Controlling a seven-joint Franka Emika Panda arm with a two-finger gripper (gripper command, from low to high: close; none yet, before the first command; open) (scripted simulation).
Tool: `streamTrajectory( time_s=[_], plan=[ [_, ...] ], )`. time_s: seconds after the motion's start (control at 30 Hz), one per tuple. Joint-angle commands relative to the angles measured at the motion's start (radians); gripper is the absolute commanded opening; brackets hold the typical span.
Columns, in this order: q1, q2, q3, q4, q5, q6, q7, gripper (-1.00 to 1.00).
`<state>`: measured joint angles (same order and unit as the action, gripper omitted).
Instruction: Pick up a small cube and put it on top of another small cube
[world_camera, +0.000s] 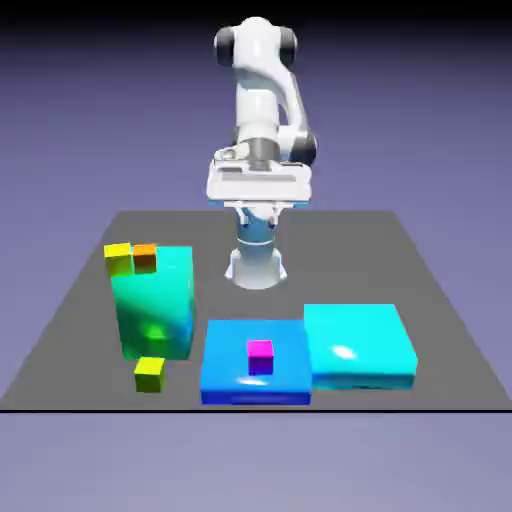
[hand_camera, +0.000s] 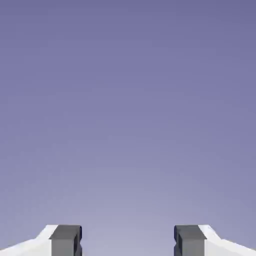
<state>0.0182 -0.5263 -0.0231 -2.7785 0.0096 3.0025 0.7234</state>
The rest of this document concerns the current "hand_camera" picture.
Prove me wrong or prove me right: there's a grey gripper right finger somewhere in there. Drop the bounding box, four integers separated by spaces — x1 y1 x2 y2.
173 224 256 256

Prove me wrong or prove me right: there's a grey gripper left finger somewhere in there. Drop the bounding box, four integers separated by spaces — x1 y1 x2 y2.
0 224 83 256

